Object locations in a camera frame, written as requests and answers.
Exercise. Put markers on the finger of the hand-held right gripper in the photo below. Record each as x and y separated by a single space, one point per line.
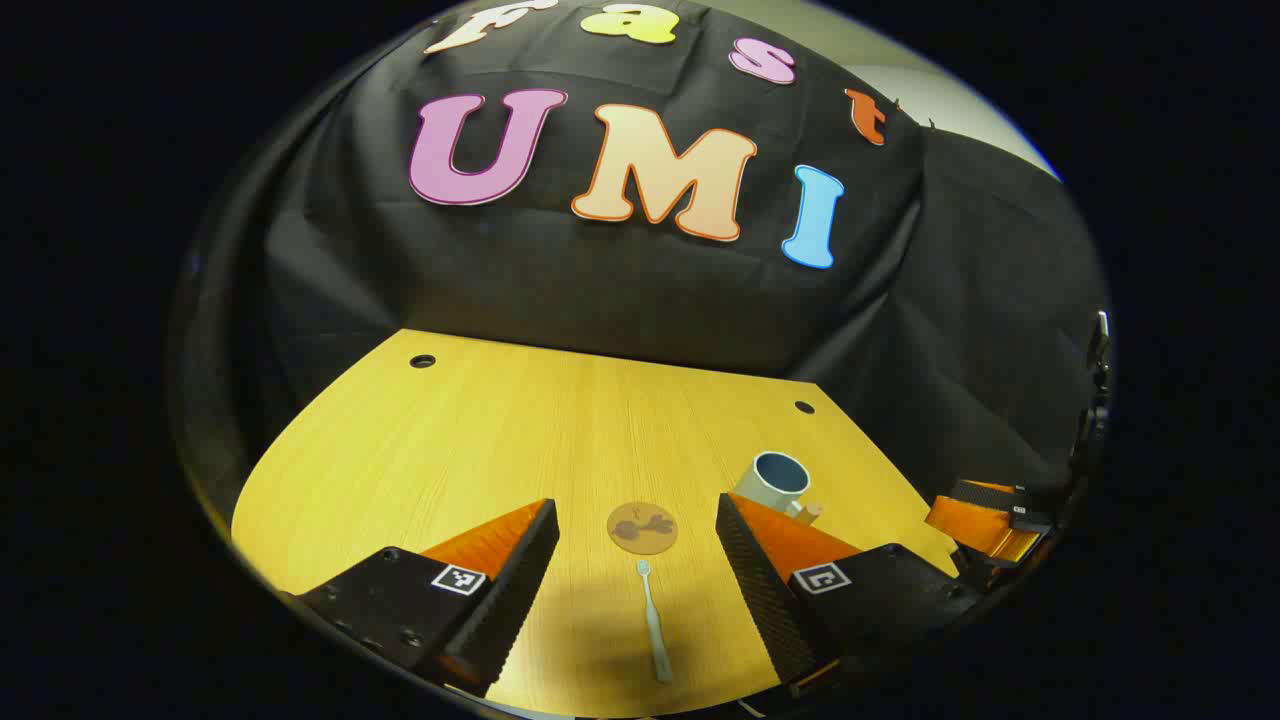
1030 515
980 532

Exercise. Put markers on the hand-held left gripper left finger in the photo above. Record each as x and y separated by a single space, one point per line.
510 600

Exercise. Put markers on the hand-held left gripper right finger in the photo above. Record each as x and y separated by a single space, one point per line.
765 600

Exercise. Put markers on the pale green toothbrush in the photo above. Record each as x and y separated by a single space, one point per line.
654 625

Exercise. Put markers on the round cork coaster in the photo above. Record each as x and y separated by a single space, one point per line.
642 528

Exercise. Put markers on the wooden desktop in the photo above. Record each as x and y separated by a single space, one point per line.
450 460

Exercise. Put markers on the black backdrop cloth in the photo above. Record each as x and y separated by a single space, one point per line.
620 290

